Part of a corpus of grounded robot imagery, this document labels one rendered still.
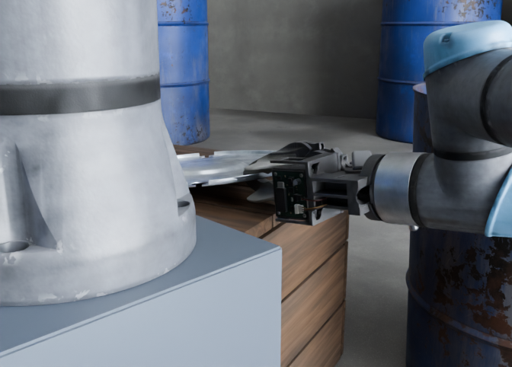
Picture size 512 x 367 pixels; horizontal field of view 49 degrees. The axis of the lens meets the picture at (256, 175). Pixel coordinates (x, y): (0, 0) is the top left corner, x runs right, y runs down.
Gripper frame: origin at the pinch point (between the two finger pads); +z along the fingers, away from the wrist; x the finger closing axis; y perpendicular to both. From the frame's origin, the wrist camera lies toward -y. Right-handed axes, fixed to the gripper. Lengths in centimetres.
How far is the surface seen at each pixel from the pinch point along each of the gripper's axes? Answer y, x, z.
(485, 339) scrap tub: -17.8, 25.2, -22.9
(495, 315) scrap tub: -18.1, 21.6, -24.2
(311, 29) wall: -253, -37, 166
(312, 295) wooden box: -9.4, 20.1, -0.6
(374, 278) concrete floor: -56, 37, 16
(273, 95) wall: -246, 3, 197
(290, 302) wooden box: -1.9, 18.1, -2.4
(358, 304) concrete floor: -43, 37, 13
